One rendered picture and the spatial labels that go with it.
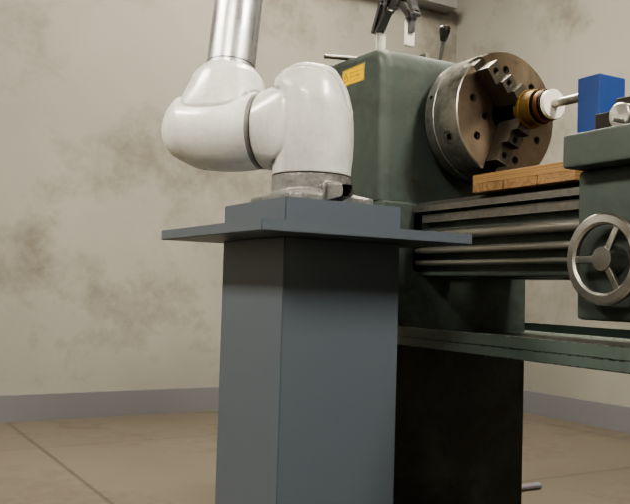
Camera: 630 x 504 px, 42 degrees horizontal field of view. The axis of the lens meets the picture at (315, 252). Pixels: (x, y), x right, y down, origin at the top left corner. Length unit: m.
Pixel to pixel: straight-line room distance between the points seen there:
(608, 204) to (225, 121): 0.72
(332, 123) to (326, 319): 0.37
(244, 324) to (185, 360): 2.70
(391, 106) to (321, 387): 0.86
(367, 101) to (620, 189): 0.85
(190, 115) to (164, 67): 2.65
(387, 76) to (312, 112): 0.58
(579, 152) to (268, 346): 0.64
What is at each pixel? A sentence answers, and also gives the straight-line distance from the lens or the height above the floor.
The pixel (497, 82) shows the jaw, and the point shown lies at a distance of 2.04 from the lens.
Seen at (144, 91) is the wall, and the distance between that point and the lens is 4.24.
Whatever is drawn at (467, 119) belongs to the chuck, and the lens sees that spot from 2.02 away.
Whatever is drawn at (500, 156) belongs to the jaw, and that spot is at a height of 0.97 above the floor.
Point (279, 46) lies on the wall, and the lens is 4.63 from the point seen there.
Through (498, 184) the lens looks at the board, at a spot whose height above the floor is 0.88.
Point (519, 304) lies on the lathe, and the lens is 2.30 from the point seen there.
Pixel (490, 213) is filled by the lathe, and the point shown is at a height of 0.82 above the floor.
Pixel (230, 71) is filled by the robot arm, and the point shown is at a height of 1.06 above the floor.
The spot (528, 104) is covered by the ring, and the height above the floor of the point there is 1.08.
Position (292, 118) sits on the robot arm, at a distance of 1.55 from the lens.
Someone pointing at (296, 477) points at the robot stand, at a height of 0.31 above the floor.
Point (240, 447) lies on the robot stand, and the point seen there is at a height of 0.34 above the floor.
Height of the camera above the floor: 0.64
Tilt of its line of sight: 3 degrees up
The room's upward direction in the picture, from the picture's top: 2 degrees clockwise
